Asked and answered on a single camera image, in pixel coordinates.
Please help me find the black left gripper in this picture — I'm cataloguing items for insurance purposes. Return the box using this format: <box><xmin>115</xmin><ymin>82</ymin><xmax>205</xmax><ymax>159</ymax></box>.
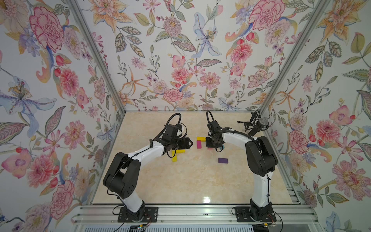
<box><xmin>169</xmin><ymin>135</ymin><xmax>193</xmax><ymax>151</ymax></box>

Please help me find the yellow long block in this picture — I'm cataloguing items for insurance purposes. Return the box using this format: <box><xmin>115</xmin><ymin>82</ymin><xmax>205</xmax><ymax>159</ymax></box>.
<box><xmin>197</xmin><ymin>137</ymin><xmax>206</xmax><ymax>142</ymax></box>
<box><xmin>172</xmin><ymin>149</ymin><xmax>186</xmax><ymax>154</ymax></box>

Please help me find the yellow green block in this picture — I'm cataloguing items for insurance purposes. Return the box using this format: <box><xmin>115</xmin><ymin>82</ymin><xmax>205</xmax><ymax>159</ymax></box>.
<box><xmin>172</xmin><ymin>150</ymin><xmax>177</xmax><ymax>162</ymax></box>

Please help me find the magenta long block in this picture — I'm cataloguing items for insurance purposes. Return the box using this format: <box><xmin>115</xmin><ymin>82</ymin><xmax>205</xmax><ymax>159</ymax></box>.
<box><xmin>197</xmin><ymin>140</ymin><xmax>202</xmax><ymax>149</ymax></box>

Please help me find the purple block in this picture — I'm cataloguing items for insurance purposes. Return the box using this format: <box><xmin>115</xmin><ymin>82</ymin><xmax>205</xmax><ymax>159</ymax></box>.
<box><xmin>218</xmin><ymin>158</ymin><xmax>229</xmax><ymax>164</ymax></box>

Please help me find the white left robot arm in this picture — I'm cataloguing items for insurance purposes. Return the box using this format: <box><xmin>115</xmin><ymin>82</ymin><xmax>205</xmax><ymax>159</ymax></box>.
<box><xmin>103</xmin><ymin>123</ymin><xmax>193</xmax><ymax>221</ymax></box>

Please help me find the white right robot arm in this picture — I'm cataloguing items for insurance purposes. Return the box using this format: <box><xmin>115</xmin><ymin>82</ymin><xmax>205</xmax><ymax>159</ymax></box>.
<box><xmin>206</xmin><ymin>120</ymin><xmax>278</xmax><ymax>222</ymax></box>

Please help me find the aluminium frame rail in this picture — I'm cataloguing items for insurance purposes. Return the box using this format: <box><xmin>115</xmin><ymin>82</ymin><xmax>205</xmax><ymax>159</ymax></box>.
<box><xmin>71</xmin><ymin>205</ymin><xmax>319</xmax><ymax>225</ymax></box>

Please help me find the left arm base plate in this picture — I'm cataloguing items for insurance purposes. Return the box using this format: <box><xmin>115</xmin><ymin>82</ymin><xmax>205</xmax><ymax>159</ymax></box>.
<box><xmin>117</xmin><ymin>206</ymin><xmax>159</xmax><ymax>223</ymax></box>

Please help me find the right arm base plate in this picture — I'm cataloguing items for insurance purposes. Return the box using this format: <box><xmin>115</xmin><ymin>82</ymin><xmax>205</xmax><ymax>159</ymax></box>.
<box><xmin>231</xmin><ymin>206</ymin><xmax>277</xmax><ymax>223</ymax></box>

